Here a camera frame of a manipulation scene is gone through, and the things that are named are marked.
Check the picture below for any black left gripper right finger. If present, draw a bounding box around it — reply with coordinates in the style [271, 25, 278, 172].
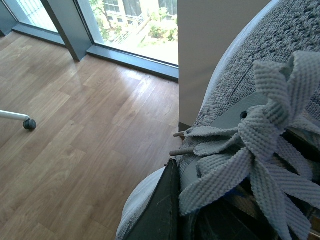
[187, 189, 278, 240]

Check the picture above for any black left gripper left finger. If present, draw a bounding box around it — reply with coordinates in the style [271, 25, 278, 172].
[122, 159, 180, 240]

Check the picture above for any grey knit sneaker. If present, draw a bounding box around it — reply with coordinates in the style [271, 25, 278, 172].
[115, 0, 320, 240]

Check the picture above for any white chair leg with caster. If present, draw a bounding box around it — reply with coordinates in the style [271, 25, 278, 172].
[0, 110, 37, 131]

